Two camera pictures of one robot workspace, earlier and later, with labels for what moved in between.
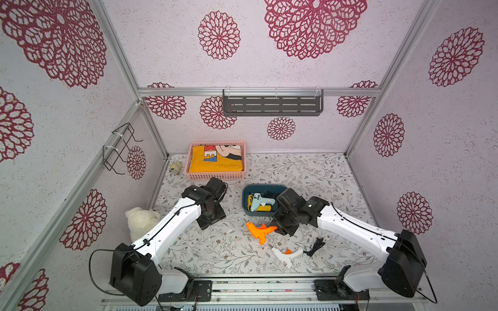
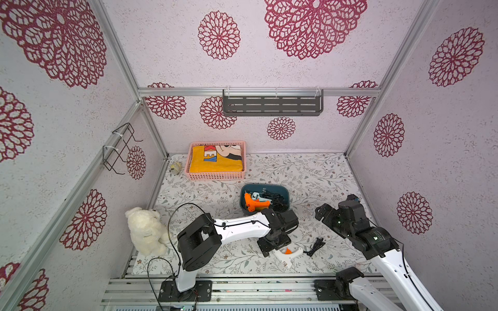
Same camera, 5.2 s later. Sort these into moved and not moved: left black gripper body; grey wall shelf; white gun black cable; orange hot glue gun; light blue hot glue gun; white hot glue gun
Moved: left black gripper body; orange hot glue gun
Not moved: grey wall shelf; white hot glue gun; light blue hot glue gun; white gun black cable
